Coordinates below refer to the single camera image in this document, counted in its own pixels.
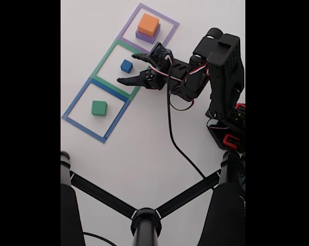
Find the small blue cube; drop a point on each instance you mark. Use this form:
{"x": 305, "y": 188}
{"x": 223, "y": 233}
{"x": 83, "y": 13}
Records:
{"x": 126, "y": 65}

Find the purple square block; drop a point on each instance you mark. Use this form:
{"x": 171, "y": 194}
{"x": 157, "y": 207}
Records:
{"x": 145, "y": 38}

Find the orange square block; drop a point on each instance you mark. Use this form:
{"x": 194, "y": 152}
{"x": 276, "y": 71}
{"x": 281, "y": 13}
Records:
{"x": 148, "y": 23}

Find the green cube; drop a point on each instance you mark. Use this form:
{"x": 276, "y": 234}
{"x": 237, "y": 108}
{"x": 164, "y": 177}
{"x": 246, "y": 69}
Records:
{"x": 98, "y": 107}

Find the red table clamp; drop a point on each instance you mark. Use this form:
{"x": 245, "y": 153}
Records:
{"x": 231, "y": 141}

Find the green tape square frame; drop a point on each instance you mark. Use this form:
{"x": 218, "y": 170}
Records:
{"x": 105, "y": 58}

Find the purple tape square frame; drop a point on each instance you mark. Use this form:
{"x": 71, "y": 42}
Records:
{"x": 170, "y": 33}

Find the blue tape square frame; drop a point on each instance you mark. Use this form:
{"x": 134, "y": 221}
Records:
{"x": 84, "y": 129}

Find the black camera tripod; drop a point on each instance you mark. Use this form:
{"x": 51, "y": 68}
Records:
{"x": 145, "y": 225}

